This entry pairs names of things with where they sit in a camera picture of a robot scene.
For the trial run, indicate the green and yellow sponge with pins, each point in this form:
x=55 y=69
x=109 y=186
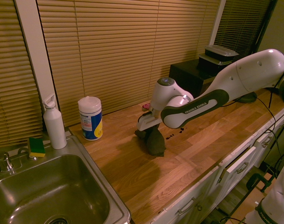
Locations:
x=36 y=147

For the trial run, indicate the black box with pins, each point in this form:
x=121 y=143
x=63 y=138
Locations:
x=188 y=77

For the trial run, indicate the white cabinet drawer front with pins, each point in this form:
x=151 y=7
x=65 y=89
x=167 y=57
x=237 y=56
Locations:
x=240 y=163

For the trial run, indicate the wide beige window blind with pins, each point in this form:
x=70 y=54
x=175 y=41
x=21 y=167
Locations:
x=123 y=53

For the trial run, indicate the pink small object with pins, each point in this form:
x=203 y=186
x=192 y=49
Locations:
x=146 y=107

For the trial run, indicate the narrow beige window blind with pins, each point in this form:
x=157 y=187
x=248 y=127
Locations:
x=11 y=81

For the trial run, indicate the stainless steel sink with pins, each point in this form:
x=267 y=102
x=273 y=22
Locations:
x=50 y=186

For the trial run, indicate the black clamp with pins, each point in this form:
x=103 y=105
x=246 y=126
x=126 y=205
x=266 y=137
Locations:
x=258 y=180

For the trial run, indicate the chrome faucet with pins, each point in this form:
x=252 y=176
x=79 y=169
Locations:
x=4 y=162

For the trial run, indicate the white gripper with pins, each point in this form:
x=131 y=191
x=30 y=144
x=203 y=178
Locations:
x=147 y=122

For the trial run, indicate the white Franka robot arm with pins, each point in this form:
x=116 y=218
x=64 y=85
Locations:
x=202 y=105

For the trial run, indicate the black plastic container with lid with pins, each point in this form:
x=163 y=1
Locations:
x=209 y=63
x=219 y=51

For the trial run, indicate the white water bottle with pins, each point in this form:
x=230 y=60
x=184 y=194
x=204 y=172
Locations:
x=54 y=126

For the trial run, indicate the black stand base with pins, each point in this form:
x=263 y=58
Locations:
x=246 y=98

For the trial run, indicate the dark grey cloth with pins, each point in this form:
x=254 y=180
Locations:
x=155 y=142

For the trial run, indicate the white window frame post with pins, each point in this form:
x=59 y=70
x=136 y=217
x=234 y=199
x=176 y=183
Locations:
x=36 y=53

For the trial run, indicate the dark window blind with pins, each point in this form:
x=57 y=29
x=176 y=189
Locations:
x=239 y=25

